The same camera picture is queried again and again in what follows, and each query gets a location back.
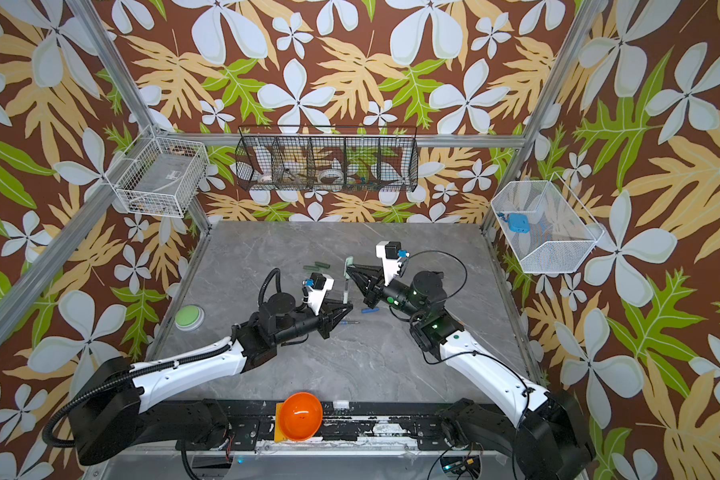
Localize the white mesh basket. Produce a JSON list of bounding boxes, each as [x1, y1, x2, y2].
[[491, 176, 605, 276]]

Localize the orange bowl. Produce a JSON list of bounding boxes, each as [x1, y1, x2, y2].
[[276, 392, 323, 442]]

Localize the black wire basket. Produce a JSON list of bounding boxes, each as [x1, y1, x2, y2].
[[232, 125, 420, 192]]

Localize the white wire basket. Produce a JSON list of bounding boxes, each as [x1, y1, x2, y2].
[[105, 127, 209, 218]]

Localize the green pen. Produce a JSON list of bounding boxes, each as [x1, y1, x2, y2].
[[342, 275, 350, 305]]

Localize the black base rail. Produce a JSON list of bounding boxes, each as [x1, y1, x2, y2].
[[179, 398, 499, 452]]

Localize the blue object in basket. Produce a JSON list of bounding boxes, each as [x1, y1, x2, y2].
[[506, 213, 531, 234]]

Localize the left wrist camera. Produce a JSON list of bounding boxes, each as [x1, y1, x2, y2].
[[302, 272, 334, 315]]

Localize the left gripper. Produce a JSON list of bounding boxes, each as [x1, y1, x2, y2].
[[272, 297, 353, 348]]

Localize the green push button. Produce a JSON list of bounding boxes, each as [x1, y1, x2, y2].
[[174, 305, 205, 331]]

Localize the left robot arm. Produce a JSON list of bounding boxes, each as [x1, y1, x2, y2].
[[41, 268, 353, 466]]

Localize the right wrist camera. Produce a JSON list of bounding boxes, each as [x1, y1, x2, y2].
[[375, 241, 410, 286]]

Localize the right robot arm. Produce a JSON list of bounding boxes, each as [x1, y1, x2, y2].
[[345, 244, 596, 479]]

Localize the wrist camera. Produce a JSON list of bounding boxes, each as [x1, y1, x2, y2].
[[375, 241, 410, 286], [302, 272, 334, 315]]

